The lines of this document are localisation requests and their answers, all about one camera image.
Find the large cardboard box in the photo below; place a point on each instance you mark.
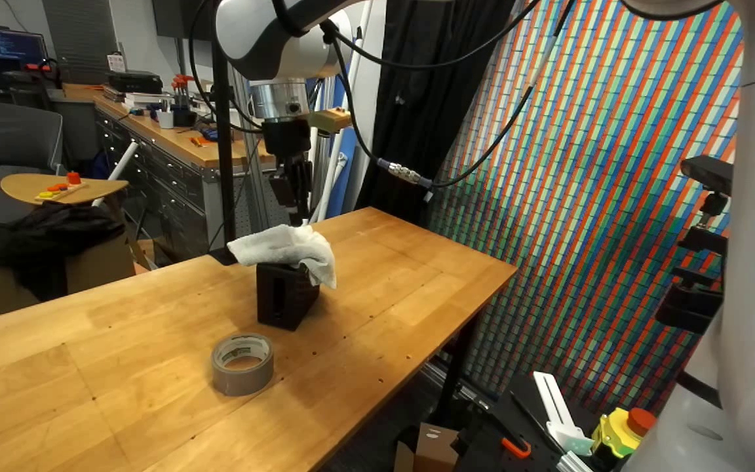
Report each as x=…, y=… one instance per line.
x=98, y=263

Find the black perforated box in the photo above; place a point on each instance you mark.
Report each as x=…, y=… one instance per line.
x=286, y=300

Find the grey duct tape roll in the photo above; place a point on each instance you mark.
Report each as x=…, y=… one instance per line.
x=227, y=371

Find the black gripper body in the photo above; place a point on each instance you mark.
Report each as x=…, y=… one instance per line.
x=286, y=140

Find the white cloth towel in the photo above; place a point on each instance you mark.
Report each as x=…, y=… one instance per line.
x=290, y=243

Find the wood top workbench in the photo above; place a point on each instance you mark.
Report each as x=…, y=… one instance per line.
x=176, y=140

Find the small cardboard box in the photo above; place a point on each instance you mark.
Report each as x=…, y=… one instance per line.
x=435, y=447

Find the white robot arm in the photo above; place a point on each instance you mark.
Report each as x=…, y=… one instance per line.
x=256, y=35

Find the white plastic bracket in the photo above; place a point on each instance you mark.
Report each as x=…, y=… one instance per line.
x=562, y=420

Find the black vertical stand pole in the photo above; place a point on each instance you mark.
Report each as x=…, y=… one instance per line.
x=225, y=131

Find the black cloth bag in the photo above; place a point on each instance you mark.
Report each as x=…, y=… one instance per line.
x=47, y=243

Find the colourful striped curtain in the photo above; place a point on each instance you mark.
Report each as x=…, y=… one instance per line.
x=588, y=217

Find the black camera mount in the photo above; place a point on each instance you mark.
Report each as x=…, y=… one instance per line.
x=693, y=305

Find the yellow red emergency stop button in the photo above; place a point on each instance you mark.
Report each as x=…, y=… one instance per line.
x=617, y=432

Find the black curtain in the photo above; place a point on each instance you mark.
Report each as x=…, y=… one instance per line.
x=431, y=87

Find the dark office chair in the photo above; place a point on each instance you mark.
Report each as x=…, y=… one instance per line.
x=11, y=135

